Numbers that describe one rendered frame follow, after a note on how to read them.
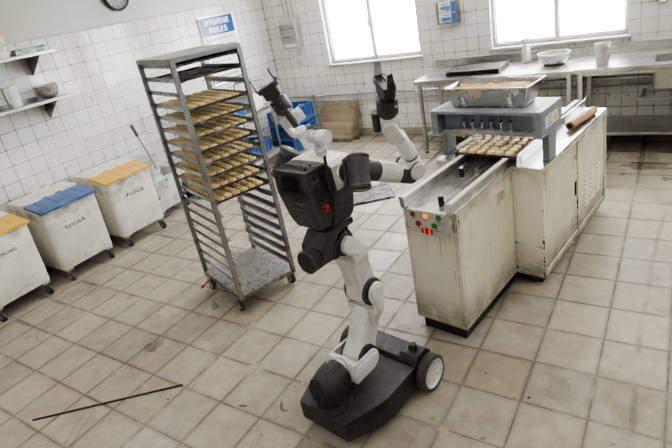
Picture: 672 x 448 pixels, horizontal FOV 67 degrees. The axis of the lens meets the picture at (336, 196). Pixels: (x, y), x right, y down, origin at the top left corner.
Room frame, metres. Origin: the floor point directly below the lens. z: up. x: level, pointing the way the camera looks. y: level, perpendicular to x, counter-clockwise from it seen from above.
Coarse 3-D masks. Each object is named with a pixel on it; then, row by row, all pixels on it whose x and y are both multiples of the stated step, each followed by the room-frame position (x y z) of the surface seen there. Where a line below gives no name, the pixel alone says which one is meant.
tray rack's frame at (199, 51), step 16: (192, 48) 3.74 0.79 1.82; (208, 48) 3.39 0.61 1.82; (224, 48) 3.32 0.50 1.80; (144, 64) 3.50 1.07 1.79; (160, 64) 3.25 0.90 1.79; (144, 80) 3.62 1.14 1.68; (160, 128) 3.63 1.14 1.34; (176, 176) 3.63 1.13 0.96; (192, 224) 3.63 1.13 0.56; (240, 256) 3.76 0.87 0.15; (256, 256) 3.70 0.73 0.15; (272, 256) 3.64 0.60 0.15; (208, 272) 3.59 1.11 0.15; (240, 272) 3.48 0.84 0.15; (256, 272) 3.43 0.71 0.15; (272, 272) 3.39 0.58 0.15; (288, 272) 3.35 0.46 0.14; (224, 288) 3.33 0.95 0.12; (256, 288) 3.20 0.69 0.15
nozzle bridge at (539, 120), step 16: (432, 112) 3.22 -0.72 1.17; (448, 112) 3.14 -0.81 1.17; (464, 112) 3.06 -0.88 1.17; (480, 112) 2.98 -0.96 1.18; (496, 112) 2.91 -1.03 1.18; (512, 112) 2.84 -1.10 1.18; (528, 112) 2.77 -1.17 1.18; (544, 112) 2.76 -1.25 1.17; (560, 112) 2.94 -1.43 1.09; (432, 128) 3.23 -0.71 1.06; (448, 128) 3.21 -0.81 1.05; (480, 128) 3.07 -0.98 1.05; (496, 128) 3.00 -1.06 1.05; (528, 128) 2.86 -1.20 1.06; (544, 128) 2.75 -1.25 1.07; (448, 144) 3.29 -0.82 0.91; (544, 144) 2.81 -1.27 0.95; (544, 160) 2.82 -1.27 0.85
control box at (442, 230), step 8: (408, 208) 2.55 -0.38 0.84; (416, 208) 2.53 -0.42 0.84; (408, 216) 2.55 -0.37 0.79; (416, 216) 2.51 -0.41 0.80; (432, 216) 2.44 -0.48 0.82; (440, 216) 2.40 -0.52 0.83; (424, 224) 2.48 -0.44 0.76; (440, 224) 2.41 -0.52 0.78; (448, 224) 2.41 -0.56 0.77; (432, 232) 2.44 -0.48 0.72; (440, 232) 2.41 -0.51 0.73; (448, 232) 2.40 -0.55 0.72
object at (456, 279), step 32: (448, 192) 2.66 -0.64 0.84; (480, 192) 2.57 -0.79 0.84; (480, 224) 2.55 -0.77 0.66; (512, 224) 2.84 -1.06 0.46; (416, 256) 2.57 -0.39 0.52; (448, 256) 2.42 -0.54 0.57; (480, 256) 2.53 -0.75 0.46; (512, 256) 2.82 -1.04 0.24; (416, 288) 2.60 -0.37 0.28; (448, 288) 2.44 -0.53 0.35; (480, 288) 2.50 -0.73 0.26; (448, 320) 2.46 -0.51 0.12; (480, 320) 2.54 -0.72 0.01
